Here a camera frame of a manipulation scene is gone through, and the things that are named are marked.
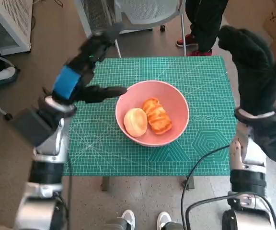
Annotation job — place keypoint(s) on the striped rectangular toy bread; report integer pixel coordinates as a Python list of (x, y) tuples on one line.
[(157, 116)]

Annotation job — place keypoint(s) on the pink bowl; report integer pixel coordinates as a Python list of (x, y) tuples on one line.
[(176, 107)]

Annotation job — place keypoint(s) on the person with white shoe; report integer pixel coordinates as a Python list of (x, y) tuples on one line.
[(0, 75)]

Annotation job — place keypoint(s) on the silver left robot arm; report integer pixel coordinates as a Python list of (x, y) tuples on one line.
[(51, 143)]

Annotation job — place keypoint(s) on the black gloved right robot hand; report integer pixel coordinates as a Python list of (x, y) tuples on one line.
[(255, 76)]

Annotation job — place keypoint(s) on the dark metal table leg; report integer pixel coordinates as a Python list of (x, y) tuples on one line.
[(191, 183), (105, 184)]

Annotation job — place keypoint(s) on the white perforated cabinet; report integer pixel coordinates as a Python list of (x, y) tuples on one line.
[(97, 16)]

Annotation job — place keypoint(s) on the white shoe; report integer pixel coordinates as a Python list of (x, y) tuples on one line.
[(128, 219), (163, 220)]

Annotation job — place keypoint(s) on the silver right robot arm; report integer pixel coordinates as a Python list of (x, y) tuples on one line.
[(247, 182)]

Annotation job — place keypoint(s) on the grey wheeled chair base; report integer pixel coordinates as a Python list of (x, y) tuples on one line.
[(8, 117)]

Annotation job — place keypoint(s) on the white perforated metal rack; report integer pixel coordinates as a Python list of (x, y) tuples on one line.
[(11, 14)]

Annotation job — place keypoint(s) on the person with red shoes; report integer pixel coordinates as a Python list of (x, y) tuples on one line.
[(205, 19)]

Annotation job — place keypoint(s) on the grey mesh chair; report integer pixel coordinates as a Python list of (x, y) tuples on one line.
[(150, 9)]

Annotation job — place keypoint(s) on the green cutting mat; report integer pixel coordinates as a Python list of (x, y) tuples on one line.
[(140, 69)]

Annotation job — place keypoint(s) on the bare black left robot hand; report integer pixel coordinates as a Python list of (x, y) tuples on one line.
[(80, 69)]

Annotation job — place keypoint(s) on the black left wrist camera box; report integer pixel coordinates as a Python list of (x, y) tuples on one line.
[(32, 127)]

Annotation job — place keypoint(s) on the round toy bread bun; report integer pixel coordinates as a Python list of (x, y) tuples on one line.
[(135, 122)]

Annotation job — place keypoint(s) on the black castor wheel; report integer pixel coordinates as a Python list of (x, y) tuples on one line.
[(162, 28)]

